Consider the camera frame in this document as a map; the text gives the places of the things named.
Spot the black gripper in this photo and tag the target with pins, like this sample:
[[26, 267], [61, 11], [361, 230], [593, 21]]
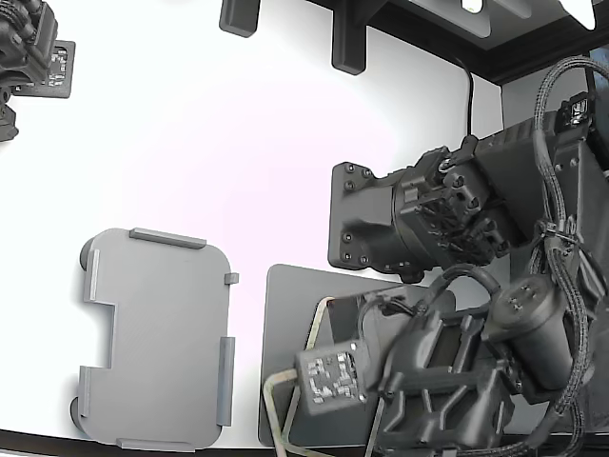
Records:
[[452, 419]]

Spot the black six-joint robot arm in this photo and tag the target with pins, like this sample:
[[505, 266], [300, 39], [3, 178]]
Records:
[[499, 190]]

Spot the tall black bracket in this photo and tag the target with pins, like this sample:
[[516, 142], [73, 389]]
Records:
[[348, 43]]

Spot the small black bracket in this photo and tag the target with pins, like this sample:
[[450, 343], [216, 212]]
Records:
[[239, 16]]

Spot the grey frame holder with feet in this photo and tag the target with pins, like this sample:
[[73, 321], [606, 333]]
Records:
[[166, 333]]

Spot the camera module with circuit board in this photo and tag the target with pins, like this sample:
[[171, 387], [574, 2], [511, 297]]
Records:
[[59, 66]]

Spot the dark grey flat tray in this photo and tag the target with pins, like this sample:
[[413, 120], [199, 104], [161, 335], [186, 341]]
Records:
[[290, 304]]

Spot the black overhead frame structure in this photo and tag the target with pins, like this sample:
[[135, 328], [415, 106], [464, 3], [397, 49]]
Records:
[[476, 43]]

